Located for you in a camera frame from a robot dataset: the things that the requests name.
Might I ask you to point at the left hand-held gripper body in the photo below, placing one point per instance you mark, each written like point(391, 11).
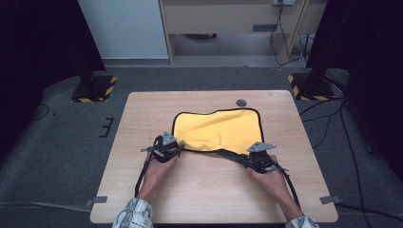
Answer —
point(164, 148)

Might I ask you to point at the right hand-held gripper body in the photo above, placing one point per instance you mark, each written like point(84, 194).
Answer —
point(260, 160)

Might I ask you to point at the grey and yellow cloth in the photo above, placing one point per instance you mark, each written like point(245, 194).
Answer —
point(218, 129)

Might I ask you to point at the person's right hand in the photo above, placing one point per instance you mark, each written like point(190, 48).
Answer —
point(274, 183)

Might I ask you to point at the person's left hand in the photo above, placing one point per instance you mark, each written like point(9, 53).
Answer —
point(157, 175)

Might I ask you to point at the grey round table grommet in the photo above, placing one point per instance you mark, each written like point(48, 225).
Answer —
point(241, 102)

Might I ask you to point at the grey tape piece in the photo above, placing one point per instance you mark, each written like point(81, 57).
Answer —
point(330, 199)
point(99, 199)

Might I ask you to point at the black stand with striped base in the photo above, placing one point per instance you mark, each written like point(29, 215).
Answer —
point(312, 90)
point(95, 90)

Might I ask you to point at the white panel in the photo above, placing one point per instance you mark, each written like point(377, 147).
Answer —
point(123, 28)

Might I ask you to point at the light wooden cabinet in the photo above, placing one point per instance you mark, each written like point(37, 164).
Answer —
point(221, 17)

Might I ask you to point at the black curtain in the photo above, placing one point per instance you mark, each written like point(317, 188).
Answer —
point(38, 47)
point(374, 63)

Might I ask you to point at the white power strip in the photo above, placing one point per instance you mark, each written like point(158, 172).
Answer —
point(284, 2)

